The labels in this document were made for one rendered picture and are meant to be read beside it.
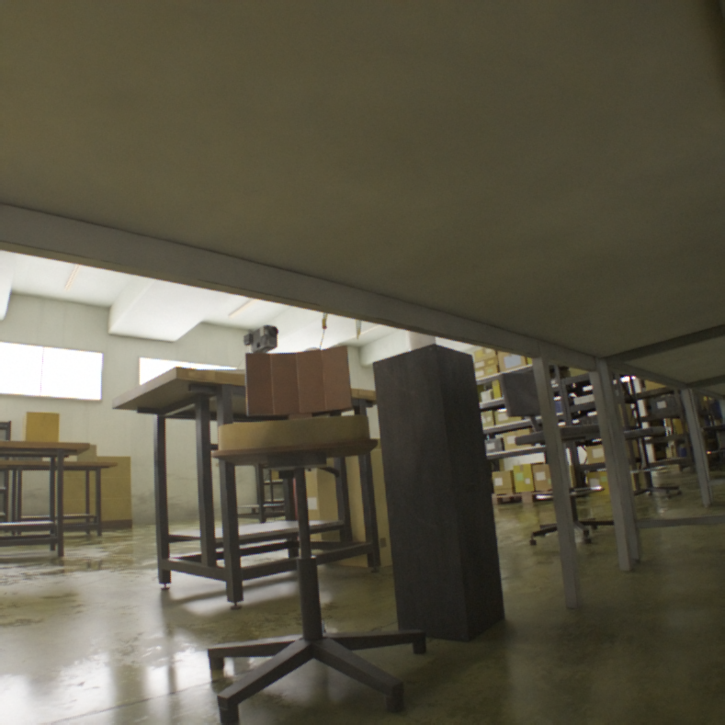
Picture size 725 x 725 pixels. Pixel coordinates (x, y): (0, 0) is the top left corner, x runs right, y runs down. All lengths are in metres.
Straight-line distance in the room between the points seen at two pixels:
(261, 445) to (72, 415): 8.73
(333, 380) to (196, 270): 0.78
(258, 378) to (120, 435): 8.43
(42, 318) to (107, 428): 2.44
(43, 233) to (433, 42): 0.58
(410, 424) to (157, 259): 0.92
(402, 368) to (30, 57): 1.23
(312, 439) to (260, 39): 0.80
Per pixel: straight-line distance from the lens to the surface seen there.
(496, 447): 6.94
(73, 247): 0.79
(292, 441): 1.07
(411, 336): 1.58
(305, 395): 1.52
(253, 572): 2.10
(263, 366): 1.54
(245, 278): 0.88
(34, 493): 9.52
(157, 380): 2.12
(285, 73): 0.56
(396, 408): 1.49
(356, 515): 2.83
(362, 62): 0.55
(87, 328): 10.19
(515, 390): 3.28
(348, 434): 1.07
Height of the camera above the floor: 0.46
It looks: 15 degrees up
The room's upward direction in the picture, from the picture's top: 5 degrees counter-clockwise
